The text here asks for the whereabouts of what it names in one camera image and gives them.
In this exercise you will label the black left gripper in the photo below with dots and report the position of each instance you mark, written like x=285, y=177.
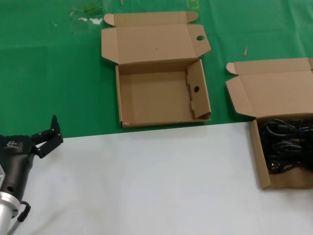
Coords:
x=14, y=161

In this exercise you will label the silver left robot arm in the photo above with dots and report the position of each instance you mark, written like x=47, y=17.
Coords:
x=6, y=213

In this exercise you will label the open cardboard box with hole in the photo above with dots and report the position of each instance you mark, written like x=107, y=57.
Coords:
x=151, y=98

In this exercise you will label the green table mat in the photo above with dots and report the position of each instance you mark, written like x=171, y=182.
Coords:
x=36, y=73

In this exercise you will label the clear torn tape scrap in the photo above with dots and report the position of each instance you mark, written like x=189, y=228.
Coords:
x=96, y=21

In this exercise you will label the long cardboard sliver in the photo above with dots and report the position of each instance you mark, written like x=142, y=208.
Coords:
x=245, y=51

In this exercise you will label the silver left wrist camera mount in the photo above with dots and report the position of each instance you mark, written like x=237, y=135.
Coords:
x=1, y=176

